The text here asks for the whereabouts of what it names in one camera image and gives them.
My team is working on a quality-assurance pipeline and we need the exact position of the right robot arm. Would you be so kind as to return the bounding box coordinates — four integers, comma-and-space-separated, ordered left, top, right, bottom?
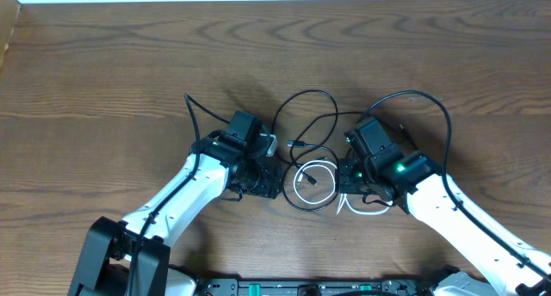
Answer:
337, 118, 550, 295

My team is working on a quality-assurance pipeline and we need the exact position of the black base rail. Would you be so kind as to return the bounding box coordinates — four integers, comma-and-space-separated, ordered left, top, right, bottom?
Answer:
194, 278, 421, 296

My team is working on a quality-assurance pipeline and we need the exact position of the left camera black cable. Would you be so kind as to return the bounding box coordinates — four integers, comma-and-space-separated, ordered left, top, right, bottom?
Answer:
127, 93, 232, 296

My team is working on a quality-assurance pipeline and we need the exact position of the white USB cable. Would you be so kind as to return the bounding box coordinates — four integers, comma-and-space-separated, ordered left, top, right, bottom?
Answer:
292, 158, 393, 216

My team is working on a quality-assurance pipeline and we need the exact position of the black USB cable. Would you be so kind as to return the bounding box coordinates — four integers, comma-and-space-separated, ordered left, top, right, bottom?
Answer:
270, 89, 418, 213

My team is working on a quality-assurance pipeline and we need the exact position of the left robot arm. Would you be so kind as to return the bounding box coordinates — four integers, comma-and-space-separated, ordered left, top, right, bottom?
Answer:
68, 111, 282, 295

